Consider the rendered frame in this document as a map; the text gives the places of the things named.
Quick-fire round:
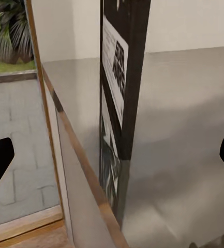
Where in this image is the poster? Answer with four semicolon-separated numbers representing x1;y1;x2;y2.
99;0;151;161

